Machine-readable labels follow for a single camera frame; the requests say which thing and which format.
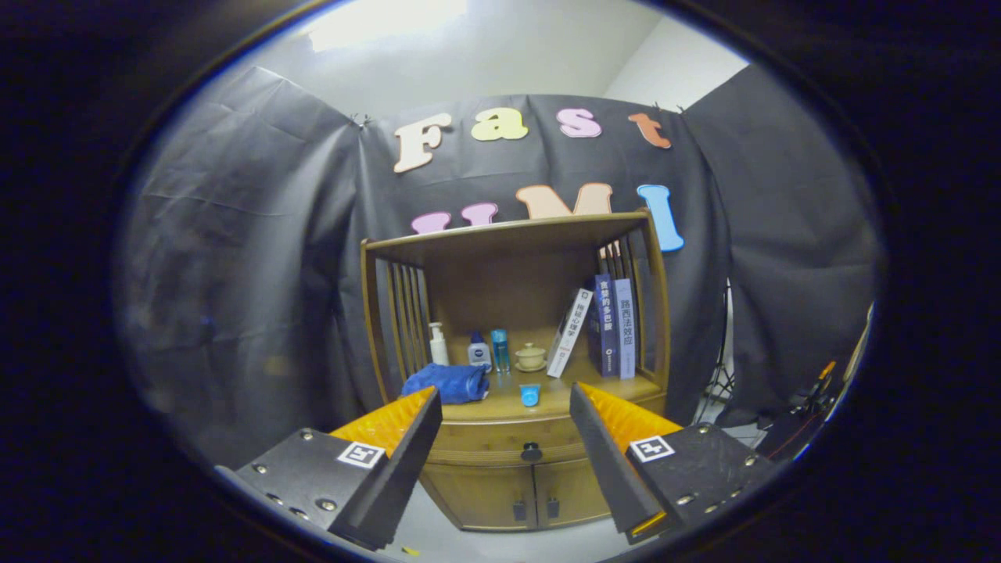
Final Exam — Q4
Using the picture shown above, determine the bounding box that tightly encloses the pale lilac book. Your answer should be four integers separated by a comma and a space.
614, 278, 638, 381

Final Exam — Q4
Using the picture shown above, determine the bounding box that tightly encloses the wooden countertop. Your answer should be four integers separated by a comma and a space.
403, 356, 666, 423

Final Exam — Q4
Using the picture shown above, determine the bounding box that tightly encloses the blue folded towel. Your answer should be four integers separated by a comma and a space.
401, 363, 491, 405

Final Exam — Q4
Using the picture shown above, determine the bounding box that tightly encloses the white book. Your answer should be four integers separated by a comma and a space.
546, 288, 595, 379

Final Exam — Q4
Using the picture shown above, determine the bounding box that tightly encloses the wooden drawer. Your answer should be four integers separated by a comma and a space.
426, 391, 668, 468

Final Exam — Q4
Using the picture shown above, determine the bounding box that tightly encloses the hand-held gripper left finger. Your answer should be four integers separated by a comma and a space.
215, 385, 443, 550

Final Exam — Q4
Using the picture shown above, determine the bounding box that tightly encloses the black backdrop cloth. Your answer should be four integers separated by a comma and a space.
117, 63, 884, 470

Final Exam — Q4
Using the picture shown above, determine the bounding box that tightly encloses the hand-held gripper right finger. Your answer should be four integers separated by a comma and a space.
569, 382, 777, 546

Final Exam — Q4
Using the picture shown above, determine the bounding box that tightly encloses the wooden cabinet door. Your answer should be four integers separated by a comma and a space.
420, 461, 539, 533
533, 457, 611, 529

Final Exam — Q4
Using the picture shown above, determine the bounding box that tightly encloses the dark blue book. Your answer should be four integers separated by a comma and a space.
587, 274, 620, 378

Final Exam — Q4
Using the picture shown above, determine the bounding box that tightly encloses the black tripod stand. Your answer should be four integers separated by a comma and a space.
696, 281, 740, 427

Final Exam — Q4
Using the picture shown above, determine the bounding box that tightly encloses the wooden cabinet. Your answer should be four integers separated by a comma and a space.
360, 210, 673, 533

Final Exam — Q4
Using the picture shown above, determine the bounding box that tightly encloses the black orange device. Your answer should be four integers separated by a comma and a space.
798, 360, 849, 415

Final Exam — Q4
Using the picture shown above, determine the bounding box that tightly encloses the black box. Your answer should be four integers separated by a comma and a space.
759, 407, 830, 462

